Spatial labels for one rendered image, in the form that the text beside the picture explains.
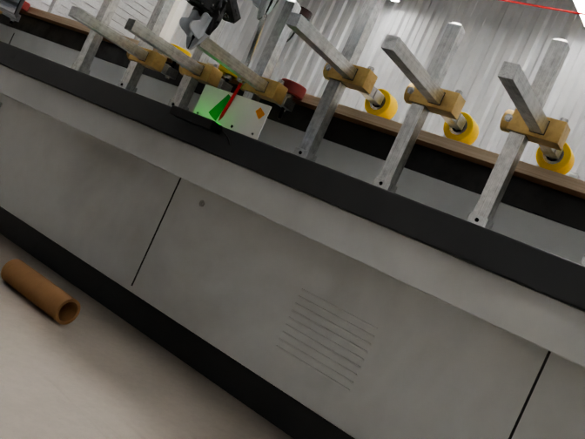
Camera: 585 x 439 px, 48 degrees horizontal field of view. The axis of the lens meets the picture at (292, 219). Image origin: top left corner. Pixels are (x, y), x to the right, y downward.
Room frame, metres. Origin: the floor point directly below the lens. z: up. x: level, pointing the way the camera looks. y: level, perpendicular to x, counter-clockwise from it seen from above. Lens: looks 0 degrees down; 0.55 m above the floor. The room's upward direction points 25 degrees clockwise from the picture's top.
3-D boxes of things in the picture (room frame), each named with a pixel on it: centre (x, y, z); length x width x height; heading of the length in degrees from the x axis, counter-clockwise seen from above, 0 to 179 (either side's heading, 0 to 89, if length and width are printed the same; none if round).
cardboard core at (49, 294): (1.97, 0.60, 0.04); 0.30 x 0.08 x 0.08; 57
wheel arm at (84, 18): (2.04, 0.68, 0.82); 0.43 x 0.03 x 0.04; 147
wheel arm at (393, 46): (1.51, -0.17, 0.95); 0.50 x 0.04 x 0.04; 147
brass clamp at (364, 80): (1.71, 0.02, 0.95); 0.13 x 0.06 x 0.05; 57
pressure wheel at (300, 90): (1.93, 0.16, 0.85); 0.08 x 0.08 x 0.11
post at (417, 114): (1.59, -0.17, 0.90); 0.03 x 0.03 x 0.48; 57
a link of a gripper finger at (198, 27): (1.55, 0.39, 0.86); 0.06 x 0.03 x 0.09; 146
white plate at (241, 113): (1.86, 0.29, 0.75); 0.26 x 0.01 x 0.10; 57
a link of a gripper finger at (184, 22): (1.57, 0.42, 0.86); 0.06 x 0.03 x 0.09; 146
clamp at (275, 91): (1.85, 0.23, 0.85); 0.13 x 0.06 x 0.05; 57
